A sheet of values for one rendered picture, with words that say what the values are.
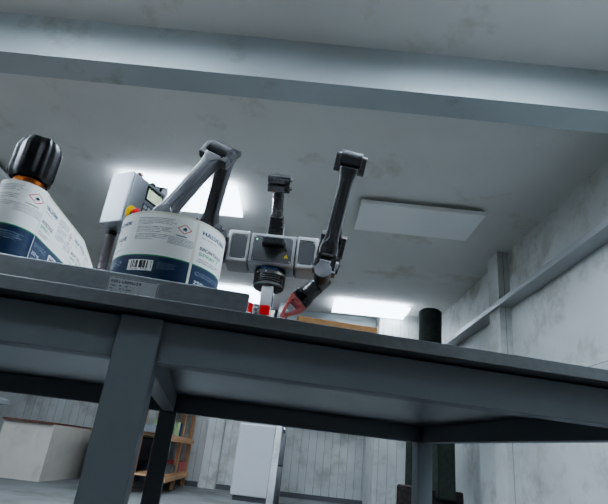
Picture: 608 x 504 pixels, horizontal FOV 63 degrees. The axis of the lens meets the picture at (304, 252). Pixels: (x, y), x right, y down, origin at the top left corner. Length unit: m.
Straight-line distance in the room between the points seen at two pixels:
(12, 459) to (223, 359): 7.35
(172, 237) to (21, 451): 7.19
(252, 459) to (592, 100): 6.25
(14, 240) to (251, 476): 6.99
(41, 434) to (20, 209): 6.94
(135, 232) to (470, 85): 2.70
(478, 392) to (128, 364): 0.54
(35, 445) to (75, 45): 5.64
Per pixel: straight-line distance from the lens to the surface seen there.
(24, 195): 1.06
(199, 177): 1.69
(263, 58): 3.30
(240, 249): 2.13
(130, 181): 1.77
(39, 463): 7.88
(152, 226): 0.92
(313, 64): 3.27
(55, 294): 0.75
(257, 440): 7.81
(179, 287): 0.81
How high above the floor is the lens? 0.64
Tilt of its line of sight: 22 degrees up
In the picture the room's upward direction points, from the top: 7 degrees clockwise
